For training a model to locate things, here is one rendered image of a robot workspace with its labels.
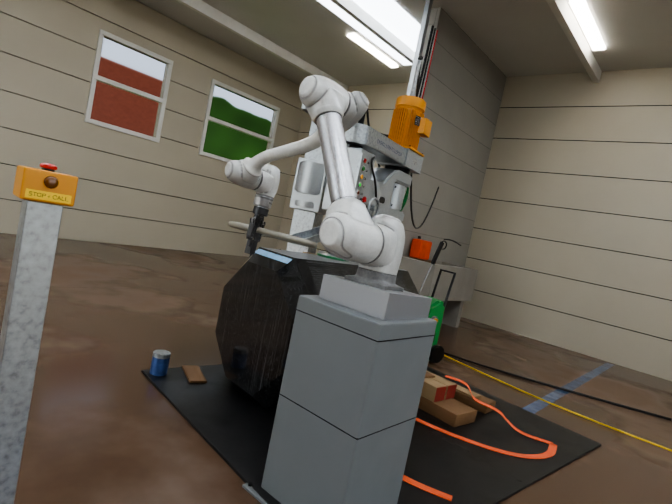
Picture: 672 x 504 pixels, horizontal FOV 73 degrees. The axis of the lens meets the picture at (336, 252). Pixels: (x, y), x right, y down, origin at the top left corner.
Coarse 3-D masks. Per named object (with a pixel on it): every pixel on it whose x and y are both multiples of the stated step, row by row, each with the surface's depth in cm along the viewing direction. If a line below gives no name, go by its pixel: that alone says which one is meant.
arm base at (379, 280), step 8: (360, 272) 174; (368, 272) 171; (376, 272) 170; (352, 280) 174; (360, 280) 172; (368, 280) 170; (376, 280) 170; (384, 280) 171; (392, 280) 173; (384, 288) 166; (392, 288) 173; (400, 288) 178
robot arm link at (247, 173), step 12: (288, 144) 205; (300, 144) 204; (312, 144) 204; (264, 156) 204; (276, 156) 205; (288, 156) 206; (228, 168) 206; (240, 168) 206; (252, 168) 207; (240, 180) 208; (252, 180) 210
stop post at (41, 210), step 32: (32, 192) 112; (64, 192) 117; (32, 224) 115; (32, 256) 116; (32, 288) 117; (32, 320) 119; (0, 352) 118; (32, 352) 120; (0, 384) 117; (32, 384) 121; (0, 416) 118; (0, 448) 119; (0, 480) 120
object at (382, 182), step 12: (372, 168) 296; (384, 168) 341; (372, 180) 307; (384, 180) 321; (396, 180) 337; (408, 180) 352; (372, 192) 308; (384, 192) 323; (384, 204) 326; (396, 216) 347
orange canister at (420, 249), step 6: (414, 240) 610; (420, 240) 605; (414, 246) 609; (420, 246) 604; (426, 246) 614; (414, 252) 608; (420, 252) 605; (426, 252) 617; (414, 258) 602; (420, 258) 609; (426, 258) 620
